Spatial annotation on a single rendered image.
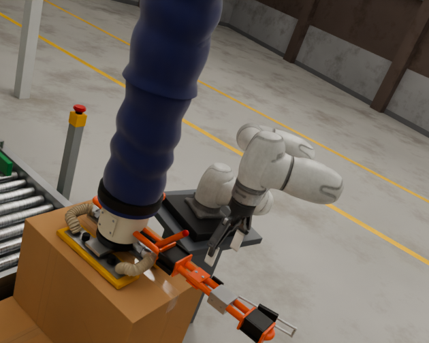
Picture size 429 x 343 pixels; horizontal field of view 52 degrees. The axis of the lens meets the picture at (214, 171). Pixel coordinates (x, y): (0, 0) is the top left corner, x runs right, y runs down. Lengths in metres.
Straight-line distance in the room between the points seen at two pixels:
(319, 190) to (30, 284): 1.17
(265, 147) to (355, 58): 10.58
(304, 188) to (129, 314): 0.68
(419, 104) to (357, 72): 1.80
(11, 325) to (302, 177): 1.27
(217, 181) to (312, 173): 1.09
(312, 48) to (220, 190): 10.50
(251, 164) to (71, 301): 0.85
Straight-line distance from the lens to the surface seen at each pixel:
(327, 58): 12.18
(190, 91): 1.34
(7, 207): 2.51
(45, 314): 1.86
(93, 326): 1.63
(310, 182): 1.20
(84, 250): 1.63
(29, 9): 4.95
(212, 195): 2.27
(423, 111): 10.67
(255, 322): 1.38
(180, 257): 1.50
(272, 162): 1.17
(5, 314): 1.98
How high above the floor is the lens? 2.00
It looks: 25 degrees down
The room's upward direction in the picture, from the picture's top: 20 degrees clockwise
